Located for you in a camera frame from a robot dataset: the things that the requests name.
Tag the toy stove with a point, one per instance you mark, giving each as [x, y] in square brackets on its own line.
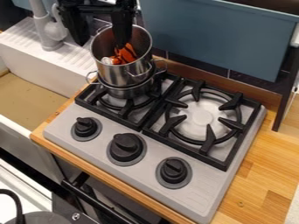
[148, 172]

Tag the orange toy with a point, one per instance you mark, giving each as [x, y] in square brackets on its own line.
[125, 55]

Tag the tap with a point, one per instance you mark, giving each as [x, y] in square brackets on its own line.
[50, 32]

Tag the tall silver pot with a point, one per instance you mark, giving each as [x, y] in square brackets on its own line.
[124, 71]

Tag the toy sink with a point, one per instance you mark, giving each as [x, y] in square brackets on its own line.
[39, 65]

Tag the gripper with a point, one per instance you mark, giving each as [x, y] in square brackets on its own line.
[97, 8]

